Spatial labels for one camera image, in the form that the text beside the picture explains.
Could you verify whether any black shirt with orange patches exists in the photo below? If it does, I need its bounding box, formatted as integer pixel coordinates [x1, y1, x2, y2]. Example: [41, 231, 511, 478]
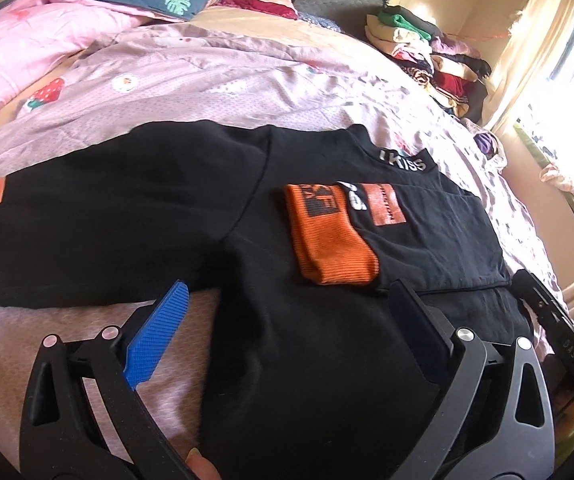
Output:
[0, 121, 543, 480]

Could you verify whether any person's left hand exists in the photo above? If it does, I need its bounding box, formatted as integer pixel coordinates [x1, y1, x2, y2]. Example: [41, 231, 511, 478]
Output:
[186, 449, 220, 480]

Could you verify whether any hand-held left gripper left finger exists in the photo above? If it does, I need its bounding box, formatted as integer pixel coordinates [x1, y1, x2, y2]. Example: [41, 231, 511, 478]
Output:
[19, 280, 203, 480]

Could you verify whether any pile of folded clothes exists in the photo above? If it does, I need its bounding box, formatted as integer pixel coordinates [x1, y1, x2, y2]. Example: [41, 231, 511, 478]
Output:
[365, 5, 493, 121]

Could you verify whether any purple strawberry print bedsheet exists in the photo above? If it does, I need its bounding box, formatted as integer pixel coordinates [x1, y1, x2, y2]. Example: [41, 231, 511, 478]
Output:
[0, 25, 568, 480]

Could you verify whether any cream curtain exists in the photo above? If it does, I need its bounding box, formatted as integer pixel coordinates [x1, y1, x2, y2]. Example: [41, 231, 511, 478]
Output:
[482, 0, 574, 131]

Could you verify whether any pink quilt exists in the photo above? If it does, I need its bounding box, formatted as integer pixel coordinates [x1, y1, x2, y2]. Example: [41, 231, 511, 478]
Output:
[0, 0, 163, 141]

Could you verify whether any beige bed sheet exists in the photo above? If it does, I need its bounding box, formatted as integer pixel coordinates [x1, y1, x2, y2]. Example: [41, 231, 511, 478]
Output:
[187, 7, 383, 56]

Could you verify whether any purple crumpled cloth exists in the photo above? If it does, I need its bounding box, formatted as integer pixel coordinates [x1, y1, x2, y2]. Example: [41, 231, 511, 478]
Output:
[472, 130, 508, 171]

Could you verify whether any red pillow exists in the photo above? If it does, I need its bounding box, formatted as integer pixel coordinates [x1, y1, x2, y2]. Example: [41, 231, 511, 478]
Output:
[217, 0, 300, 21]

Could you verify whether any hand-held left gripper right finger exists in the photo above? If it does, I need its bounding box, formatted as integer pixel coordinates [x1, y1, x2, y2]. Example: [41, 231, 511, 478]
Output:
[387, 280, 555, 480]

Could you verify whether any blue patterned pillow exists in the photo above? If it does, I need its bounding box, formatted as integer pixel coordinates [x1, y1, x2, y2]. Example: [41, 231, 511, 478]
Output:
[297, 12, 339, 29]

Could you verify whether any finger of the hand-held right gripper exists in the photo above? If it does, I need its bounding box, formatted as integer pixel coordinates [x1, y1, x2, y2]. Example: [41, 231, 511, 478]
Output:
[514, 269, 557, 321]

